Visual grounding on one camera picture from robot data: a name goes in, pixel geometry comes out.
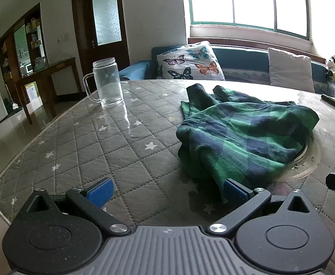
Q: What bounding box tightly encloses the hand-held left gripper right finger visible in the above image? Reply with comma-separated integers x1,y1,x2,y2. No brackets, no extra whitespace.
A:
208,178,315,235

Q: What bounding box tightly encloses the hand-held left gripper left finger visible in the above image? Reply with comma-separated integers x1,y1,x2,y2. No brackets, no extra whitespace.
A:
20,178,129,235

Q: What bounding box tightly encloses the green plaid shirt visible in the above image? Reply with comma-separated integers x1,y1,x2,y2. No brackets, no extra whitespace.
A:
176,83,319,204

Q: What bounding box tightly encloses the round recessed hotplate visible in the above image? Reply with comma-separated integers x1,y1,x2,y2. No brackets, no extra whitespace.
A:
276,132,322,182

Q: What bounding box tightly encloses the clear glass mug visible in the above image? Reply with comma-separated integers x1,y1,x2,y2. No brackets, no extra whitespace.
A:
83,58,124,108

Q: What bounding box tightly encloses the black and white plush toy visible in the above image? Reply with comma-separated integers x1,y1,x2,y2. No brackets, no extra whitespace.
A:
325,55,335,82

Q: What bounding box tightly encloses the plain white pillow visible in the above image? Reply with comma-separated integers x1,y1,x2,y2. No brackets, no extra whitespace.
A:
267,47,315,93

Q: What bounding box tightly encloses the blue sofa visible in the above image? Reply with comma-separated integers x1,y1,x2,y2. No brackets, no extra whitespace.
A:
119,44,335,105

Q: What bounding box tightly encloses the dark wooden side table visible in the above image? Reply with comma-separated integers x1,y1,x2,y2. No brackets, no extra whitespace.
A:
14,57,83,125

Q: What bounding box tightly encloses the butterfly print pillow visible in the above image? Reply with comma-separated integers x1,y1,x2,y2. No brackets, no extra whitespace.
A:
156,41,226,81

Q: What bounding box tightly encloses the dark wooden door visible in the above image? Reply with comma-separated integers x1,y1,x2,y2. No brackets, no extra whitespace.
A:
71,0,131,98

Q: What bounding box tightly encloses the wooden shelf cabinet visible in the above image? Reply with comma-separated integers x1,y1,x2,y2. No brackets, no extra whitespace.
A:
0,3,49,98

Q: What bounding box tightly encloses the green framed window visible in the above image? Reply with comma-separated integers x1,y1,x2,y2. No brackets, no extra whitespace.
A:
186,0,311,41

